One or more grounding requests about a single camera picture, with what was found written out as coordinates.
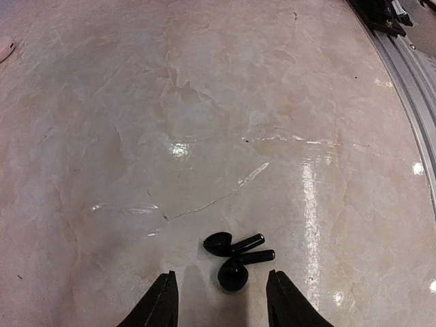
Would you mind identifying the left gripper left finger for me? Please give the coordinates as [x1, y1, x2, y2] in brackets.
[117, 270, 178, 327]

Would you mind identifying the pink earbud charging case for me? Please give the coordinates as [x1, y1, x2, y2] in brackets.
[0, 36, 16, 63]

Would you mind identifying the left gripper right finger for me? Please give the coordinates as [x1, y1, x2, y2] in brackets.
[266, 270, 333, 327]

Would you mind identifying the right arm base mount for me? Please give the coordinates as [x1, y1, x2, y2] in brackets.
[348, 0, 414, 37]

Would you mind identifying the black earbud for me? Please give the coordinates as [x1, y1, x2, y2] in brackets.
[217, 249, 275, 292]
[203, 232, 265, 258]

